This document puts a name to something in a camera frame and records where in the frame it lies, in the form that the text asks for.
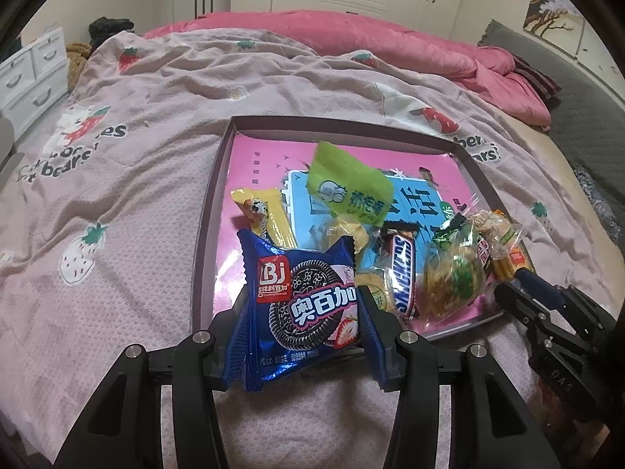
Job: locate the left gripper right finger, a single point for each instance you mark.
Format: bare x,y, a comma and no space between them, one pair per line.
378,330

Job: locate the pile of dark clothes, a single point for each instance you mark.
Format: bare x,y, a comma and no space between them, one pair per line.
103,28

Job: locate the pink Chinese workbook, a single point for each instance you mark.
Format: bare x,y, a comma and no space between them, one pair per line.
429,183

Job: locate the tree wall painting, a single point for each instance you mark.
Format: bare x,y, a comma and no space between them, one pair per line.
557,22

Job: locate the grey quilted headboard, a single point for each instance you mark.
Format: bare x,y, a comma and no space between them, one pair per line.
587,125

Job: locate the round green-label pastry pack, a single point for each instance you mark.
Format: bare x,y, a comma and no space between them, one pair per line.
379,281

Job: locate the orange cracker pack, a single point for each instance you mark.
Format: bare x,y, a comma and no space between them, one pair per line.
518,258

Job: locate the green-topped clear snack bag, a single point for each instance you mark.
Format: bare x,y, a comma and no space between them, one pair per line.
357,195

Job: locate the Snickers chocolate bar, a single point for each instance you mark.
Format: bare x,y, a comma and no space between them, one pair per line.
398,240

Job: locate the blue floral fabric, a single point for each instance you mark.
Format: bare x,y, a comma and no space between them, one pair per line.
600,204

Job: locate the dark striped pillow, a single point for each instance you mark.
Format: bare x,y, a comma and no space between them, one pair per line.
544,86

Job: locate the clear pack seaweed pastry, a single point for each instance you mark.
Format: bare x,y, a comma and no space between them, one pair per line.
454,277

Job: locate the white drawer cabinet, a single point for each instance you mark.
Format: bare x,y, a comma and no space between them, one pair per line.
32,80

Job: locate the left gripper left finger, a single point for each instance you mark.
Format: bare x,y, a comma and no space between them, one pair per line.
229,330

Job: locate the clear pack red candy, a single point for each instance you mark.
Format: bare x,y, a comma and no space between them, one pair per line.
497,230

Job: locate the brown knitted item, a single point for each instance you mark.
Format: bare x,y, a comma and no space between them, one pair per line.
78,55

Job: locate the blue Oreo-style cookie pack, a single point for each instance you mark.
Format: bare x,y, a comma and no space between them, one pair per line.
301,309

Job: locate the black green pea snack bag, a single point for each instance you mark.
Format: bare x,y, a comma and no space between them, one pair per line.
446,234

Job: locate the pink duvet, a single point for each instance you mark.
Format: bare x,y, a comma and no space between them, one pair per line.
486,71

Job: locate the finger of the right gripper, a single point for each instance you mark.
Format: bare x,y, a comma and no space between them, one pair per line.
540,290
535,319

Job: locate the yellow Alpenliebe candy pack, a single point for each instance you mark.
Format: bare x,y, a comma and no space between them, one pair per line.
268,219

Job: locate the pink strawberry print bedsheet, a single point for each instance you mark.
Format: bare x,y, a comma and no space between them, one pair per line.
99,238

